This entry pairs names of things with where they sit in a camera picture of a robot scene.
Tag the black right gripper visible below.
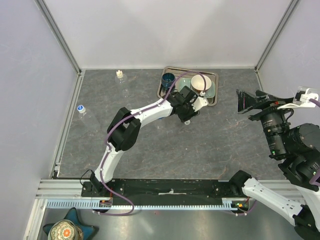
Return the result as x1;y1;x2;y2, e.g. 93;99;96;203
235;86;295;156

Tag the clear bottle with notched cap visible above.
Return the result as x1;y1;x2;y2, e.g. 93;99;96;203
115;71;129;98

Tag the cream notched bottle cap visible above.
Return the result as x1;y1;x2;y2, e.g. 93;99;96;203
116;70;124;78

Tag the clear wide plastic bottle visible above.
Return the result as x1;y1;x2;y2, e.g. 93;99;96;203
78;107;101;133

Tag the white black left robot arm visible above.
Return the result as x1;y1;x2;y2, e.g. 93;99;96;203
90;86;208;197

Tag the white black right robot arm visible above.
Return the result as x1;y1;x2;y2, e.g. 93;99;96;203
229;86;320;240

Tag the light green square plate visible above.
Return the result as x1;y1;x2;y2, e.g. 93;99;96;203
175;77;216;98

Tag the cream and brown bowl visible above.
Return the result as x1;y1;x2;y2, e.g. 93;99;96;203
190;74;212;94

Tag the dark blue ceramic cup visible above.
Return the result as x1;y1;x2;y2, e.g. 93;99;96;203
161;72;176;91

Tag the metal serving tray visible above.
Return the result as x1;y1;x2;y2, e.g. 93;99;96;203
156;66;219;107

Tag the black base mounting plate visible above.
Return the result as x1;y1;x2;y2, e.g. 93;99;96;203
81;178;241;206

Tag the blue star shaped dish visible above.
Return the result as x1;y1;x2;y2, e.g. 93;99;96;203
42;207;99;240

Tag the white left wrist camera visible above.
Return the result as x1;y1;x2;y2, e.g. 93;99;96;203
191;96;209;112

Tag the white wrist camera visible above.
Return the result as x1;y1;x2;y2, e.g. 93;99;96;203
277;86;320;110
191;96;209;112

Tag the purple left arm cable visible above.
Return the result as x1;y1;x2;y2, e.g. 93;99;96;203
98;71;213;217

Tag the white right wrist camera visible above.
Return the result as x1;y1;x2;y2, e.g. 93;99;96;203
277;86;320;110

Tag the light blue cable duct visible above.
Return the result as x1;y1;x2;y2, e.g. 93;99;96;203
46;198;240;211

